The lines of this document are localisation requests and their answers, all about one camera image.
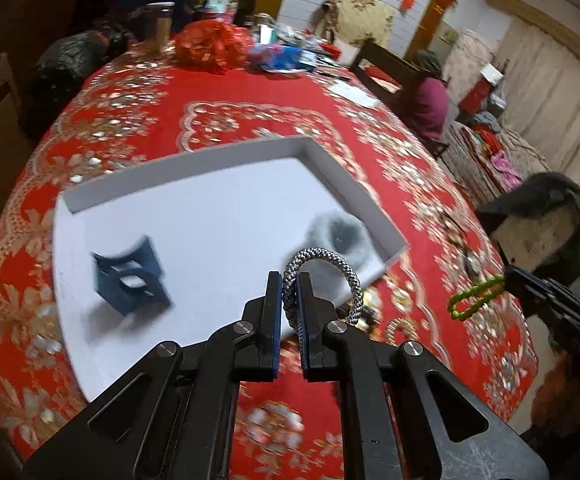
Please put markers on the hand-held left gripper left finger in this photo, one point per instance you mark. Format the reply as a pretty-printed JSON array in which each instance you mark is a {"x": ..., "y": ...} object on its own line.
[{"x": 275, "y": 325}]

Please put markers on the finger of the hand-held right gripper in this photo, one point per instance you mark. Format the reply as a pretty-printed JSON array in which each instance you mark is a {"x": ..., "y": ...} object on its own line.
[{"x": 545, "y": 300}]

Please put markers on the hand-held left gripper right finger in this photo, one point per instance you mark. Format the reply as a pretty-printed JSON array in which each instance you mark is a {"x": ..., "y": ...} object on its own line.
[{"x": 304, "y": 325}]

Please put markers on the white shallow tray box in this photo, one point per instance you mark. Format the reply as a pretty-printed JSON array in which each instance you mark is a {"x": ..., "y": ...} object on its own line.
[{"x": 209, "y": 210}]

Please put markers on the person's right forearm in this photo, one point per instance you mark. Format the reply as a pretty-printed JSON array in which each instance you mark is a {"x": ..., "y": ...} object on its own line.
[{"x": 575, "y": 390}]

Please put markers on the chair with dark cloth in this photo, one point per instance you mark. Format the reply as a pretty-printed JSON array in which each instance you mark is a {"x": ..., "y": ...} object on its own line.
[{"x": 540, "y": 210}]

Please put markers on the grey fuzzy scrunchie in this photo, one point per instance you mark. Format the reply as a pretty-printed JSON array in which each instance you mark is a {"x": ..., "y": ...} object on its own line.
[{"x": 337, "y": 240}]

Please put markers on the blue plastic block holder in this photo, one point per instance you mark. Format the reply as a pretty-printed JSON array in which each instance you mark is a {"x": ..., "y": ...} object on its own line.
[{"x": 132, "y": 280}]

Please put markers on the red box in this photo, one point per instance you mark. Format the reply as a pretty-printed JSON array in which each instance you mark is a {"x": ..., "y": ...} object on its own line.
[{"x": 480, "y": 92}]

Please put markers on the red floral tablecloth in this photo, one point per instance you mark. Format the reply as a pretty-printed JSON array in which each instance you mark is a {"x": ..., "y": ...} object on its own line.
[{"x": 250, "y": 95}]

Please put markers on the white paper sheet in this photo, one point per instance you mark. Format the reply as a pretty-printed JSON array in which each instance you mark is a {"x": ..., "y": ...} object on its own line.
[{"x": 352, "y": 94}]

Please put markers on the dark wooden chair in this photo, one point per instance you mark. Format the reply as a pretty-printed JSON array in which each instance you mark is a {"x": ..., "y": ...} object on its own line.
[{"x": 380, "y": 70}]

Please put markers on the blue packet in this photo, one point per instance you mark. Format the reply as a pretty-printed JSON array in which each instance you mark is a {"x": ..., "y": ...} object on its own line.
[{"x": 282, "y": 57}]

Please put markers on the red plastic bag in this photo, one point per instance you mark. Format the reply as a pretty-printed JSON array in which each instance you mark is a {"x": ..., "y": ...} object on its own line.
[{"x": 209, "y": 45}]

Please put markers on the floral cloth cover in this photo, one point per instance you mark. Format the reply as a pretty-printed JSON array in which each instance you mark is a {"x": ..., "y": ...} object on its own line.
[{"x": 362, "y": 17}]

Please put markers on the glass jar with lid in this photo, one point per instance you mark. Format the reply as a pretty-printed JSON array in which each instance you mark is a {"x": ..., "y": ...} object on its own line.
[{"x": 158, "y": 27}]

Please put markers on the black plastic bag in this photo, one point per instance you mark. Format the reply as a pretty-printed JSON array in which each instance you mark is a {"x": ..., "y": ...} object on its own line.
[{"x": 67, "y": 70}]

